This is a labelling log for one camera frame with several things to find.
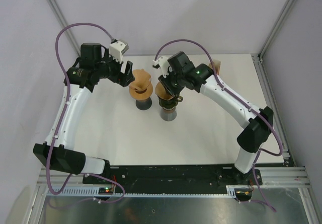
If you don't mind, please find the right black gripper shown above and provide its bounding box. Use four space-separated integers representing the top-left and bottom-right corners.
159 67 186 97

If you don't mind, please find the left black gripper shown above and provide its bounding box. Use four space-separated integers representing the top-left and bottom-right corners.
95 49 134 87

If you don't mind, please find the brown paper coffee filter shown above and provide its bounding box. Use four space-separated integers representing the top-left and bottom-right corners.
129 68 152 92

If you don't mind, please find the dark green glass dripper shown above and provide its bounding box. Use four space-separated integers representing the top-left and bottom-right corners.
158 95 183 110

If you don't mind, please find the wooden dripper ring holder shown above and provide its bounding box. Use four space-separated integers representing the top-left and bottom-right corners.
129 84 153 101

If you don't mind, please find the grey glass carafe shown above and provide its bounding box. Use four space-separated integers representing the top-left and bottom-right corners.
160 107 177 122

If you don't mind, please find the red-rimmed glass carafe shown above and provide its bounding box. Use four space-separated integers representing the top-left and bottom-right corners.
135 97 152 111

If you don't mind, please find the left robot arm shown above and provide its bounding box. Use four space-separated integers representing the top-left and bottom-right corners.
33 40 135 184

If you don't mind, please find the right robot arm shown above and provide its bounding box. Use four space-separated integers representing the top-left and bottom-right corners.
152 51 274 184

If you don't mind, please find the coffee filter box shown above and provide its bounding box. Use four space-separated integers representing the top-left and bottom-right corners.
212 59 221 75

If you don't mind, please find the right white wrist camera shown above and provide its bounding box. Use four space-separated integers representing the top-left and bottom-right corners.
152 56 170 78

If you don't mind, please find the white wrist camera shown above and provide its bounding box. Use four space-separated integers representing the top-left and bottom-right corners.
152 56 170 78
109 40 129 64

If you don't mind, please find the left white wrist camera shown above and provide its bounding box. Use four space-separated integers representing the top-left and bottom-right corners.
109 40 129 64

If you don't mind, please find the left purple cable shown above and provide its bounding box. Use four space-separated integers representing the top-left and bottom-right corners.
46 22 126 208

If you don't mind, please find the purple cable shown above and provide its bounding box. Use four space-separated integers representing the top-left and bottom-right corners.
154 39 283 212
46 22 126 208

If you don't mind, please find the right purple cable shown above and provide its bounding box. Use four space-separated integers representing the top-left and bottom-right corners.
154 39 283 212

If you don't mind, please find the grey slotted cable duct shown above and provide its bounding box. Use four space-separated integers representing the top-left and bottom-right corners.
59 186 236 198

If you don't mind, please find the aluminium frame rail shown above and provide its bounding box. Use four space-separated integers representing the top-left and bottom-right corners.
37 166 309 186

